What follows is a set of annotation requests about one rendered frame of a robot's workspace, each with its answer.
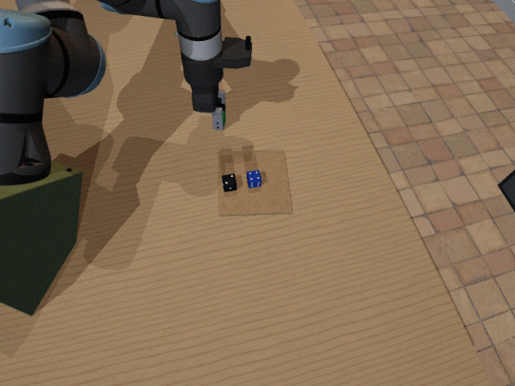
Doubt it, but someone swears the blue die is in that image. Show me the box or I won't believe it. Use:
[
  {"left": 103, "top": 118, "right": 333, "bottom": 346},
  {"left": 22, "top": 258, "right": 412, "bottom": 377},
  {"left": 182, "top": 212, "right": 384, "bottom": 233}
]
[{"left": 246, "top": 170, "right": 262, "bottom": 188}]

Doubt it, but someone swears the tan cork mat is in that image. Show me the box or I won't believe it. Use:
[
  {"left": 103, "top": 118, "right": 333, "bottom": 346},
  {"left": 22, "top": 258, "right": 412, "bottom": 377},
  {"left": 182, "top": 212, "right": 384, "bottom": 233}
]
[{"left": 218, "top": 154, "right": 292, "bottom": 216}]

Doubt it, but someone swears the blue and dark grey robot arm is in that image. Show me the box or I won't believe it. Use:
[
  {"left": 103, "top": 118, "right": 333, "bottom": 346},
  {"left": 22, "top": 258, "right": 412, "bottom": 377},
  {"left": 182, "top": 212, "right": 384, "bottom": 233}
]
[{"left": 0, "top": 0, "right": 221, "bottom": 186}]

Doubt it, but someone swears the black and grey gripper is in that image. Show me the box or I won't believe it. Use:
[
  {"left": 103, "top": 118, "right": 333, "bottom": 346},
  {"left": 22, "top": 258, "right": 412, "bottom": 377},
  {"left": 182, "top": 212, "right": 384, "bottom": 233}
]
[{"left": 175, "top": 28, "right": 252, "bottom": 130}]

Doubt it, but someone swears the black die with white pips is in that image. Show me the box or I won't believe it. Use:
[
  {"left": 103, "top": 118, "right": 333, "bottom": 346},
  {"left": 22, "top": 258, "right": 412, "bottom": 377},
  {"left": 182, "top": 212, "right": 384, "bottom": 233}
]
[{"left": 222, "top": 174, "right": 237, "bottom": 192}]

